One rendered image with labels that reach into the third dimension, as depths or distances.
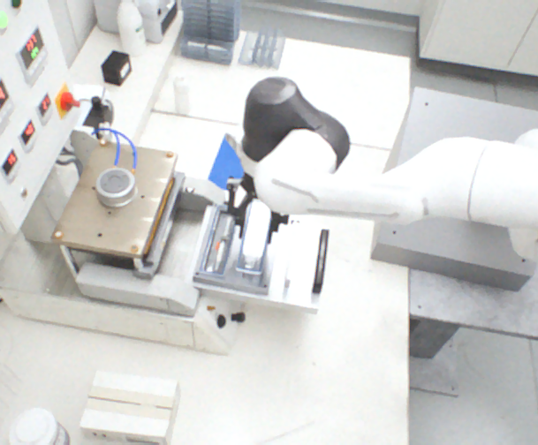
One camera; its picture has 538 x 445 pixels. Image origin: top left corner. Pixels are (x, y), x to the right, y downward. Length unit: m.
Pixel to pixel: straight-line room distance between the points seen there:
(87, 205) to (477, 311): 1.02
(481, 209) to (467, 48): 2.64
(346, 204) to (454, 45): 2.62
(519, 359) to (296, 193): 1.80
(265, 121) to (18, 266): 0.72
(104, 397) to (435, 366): 1.40
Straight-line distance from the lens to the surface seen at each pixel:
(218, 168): 1.63
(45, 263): 1.29
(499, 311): 1.55
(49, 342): 1.40
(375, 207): 0.72
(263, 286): 1.12
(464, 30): 3.24
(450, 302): 1.50
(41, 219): 1.23
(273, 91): 0.81
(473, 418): 2.25
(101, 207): 1.12
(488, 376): 2.33
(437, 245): 1.44
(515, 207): 0.70
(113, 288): 1.14
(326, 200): 0.73
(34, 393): 1.36
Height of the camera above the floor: 1.99
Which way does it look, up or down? 55 degrees down
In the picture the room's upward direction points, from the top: 7 degrees clockwise
